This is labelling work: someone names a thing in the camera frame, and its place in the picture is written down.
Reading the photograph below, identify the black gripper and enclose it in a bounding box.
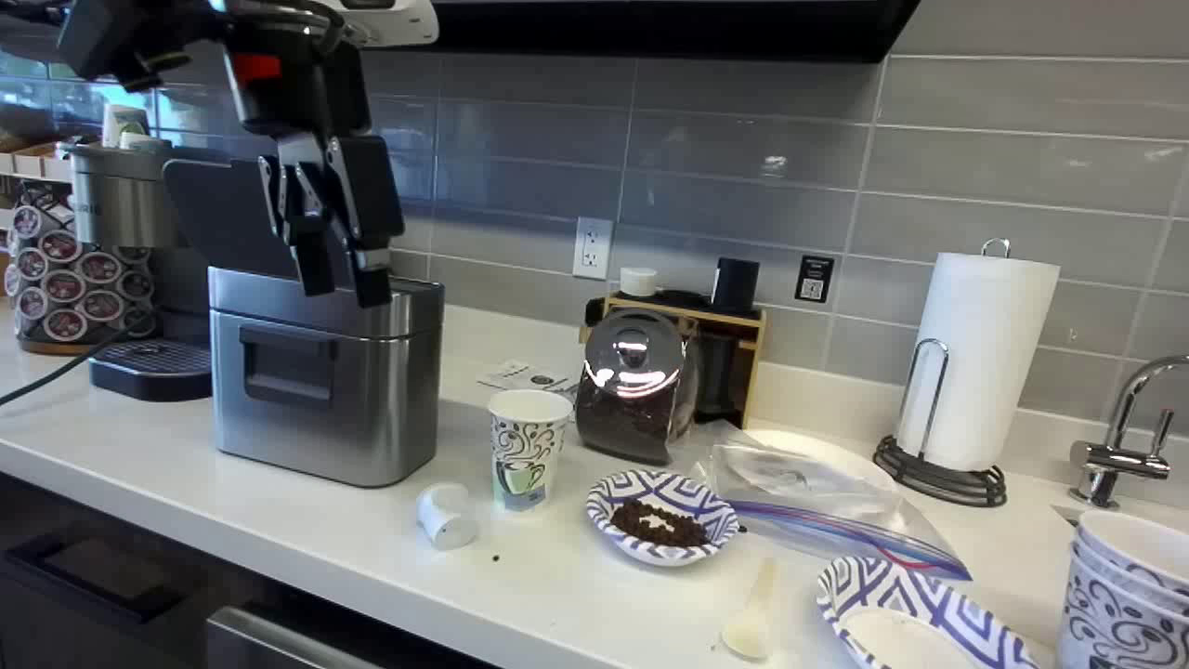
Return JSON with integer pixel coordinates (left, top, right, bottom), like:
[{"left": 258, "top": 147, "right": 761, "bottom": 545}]
[{"left": 258, "top": 124, "right": 409, "bottom": 313}]

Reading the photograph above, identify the silver metal bin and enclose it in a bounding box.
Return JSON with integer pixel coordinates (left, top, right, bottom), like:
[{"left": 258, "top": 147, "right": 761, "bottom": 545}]
[{"left": 204, "top": 263, "right": 448, "bottom": 491}]

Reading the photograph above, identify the clear plastic wrapper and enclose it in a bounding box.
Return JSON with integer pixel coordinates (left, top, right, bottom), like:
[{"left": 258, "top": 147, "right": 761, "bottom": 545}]
[{"left": 471, "top": 353, "right": 583, "bottom": 403}]

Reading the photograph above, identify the black round disc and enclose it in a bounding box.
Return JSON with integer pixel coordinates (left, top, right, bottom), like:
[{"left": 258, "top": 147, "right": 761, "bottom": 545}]
[{"left": 85, "top": 339, "right": 217, "bottom": 404}]

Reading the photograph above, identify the black silver coffee machine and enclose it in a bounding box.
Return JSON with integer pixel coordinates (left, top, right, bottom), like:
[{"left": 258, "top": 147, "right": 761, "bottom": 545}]
[{"left": 66, "top": 104, "right": 295, "bottom": 353}]

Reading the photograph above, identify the patterned paper cup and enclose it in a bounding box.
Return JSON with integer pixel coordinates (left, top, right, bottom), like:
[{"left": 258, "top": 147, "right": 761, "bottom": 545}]
[{"left": 485, "top": 388, "right": 576, "bottom": 513}]

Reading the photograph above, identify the small white plastic cup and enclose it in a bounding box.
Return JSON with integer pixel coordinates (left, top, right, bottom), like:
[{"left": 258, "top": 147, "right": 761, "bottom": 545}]
[{"left": 414, "top": 481, "right": 485, "bottom": 555}]

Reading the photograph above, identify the coffee pod carousel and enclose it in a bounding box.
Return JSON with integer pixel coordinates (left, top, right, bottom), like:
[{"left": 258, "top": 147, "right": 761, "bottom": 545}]
[{"left": 0, "top": 201, "right": 165, "bottom": 359}]

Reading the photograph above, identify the small white container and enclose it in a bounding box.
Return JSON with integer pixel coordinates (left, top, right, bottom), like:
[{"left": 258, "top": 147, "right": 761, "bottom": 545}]
[{"left": 614, "top": 263, "right": 664, "bottom": 302}]

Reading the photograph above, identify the glass jar of coffee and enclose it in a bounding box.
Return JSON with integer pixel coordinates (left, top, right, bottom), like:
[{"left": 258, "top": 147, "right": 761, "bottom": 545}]
[{"left": 571, "top": 310, "right": 705, "bottom": 467}]

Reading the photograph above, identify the small blue patterned plate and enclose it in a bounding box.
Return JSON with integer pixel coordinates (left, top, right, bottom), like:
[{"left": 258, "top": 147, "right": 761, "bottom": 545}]
[{"left": 583, "top": 463, "right": 742, "bottom": 572}]

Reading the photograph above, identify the black mug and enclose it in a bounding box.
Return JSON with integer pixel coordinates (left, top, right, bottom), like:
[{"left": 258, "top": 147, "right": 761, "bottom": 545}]
[{"left": 709, "top": 258, "right": 767, "bottom": 320}]

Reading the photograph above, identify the wooden organizer box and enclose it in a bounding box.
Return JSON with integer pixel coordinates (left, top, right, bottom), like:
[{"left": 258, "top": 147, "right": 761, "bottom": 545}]
[{"left": 599, "top": 291, "right": 773, "bottom": 430}]

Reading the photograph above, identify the coffee grounds pile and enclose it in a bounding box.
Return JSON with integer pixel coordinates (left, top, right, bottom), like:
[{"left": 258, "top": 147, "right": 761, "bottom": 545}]
[{"left": 611, "top": 499, "right": 709, "bottom": 555}]

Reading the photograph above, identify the dark overhead cabinet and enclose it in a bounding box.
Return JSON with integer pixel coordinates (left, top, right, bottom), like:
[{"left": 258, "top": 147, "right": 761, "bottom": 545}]
[{"left": 429, "top": 0, "right": 929, "bottom": 67}]

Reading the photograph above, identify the clear zip plastic bag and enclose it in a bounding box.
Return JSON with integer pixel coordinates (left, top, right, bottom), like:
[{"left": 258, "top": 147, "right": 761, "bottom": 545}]
[{"left": 705, "top": 429, "right": 979, "bottom": 588}]

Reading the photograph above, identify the white plastic scoop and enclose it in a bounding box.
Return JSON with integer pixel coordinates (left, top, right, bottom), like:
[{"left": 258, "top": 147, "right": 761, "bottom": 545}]
[{"left": 718, "top": 555, "right": 783, "bottom": 664}]

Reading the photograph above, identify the white paper towel roll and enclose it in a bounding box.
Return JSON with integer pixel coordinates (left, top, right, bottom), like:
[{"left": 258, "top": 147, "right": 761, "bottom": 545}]
[{"left": 893, "top": 248, "right": 1067, "bottom": 477}]

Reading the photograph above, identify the large blue patterned plate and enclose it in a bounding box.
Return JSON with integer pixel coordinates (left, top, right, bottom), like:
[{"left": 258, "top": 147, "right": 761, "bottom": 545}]
[{"left": 809, "top": 550, "right": 1045, "bottom": 669}]

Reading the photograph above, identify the chrome faucet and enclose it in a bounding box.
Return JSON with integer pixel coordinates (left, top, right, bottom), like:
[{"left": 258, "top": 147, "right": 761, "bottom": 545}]
[{"left": 1067, "top": 353, "right": 1189, "bottom": 513}]

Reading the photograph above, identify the patterned mug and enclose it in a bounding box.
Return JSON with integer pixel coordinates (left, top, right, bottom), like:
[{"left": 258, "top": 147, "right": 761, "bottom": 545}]
[{"left": 1071, "top": 505, "right": 1189, "bottom": 627}]

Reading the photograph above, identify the blue patterned bowl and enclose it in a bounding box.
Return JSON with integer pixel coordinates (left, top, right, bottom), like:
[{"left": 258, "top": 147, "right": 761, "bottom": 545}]
[{"left": 1057, "top": 561, "right": 1189, "bottom": 669}]

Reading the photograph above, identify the white wall outlet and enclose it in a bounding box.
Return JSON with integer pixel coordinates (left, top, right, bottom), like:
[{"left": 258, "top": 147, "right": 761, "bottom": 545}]
[{"left": 570, "top": 214, "right": 618, "bottom": 286}]

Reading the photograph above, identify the black cable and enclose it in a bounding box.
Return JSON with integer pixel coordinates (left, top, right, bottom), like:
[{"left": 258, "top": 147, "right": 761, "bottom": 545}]
[{"left": 0, "top": 351, "right": 96, "bottom": 408}]

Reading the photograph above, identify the silver drawer handle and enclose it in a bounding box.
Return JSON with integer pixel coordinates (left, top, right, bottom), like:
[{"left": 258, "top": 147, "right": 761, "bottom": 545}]
[{"left": 201, "top": 603, "right": 383, "bottom": 669}]

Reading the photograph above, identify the black wall switch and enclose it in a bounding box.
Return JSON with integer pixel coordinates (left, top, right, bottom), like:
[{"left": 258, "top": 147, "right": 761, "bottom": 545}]
[{"left": 793, "top": 254, "right": 838, "bottom": 310}]

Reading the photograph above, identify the black wire towel holder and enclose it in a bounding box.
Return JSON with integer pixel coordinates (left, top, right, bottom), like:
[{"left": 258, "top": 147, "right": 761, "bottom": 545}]
[{"left": 870, "top": 235, "right": 1015, "bottom": 513}]

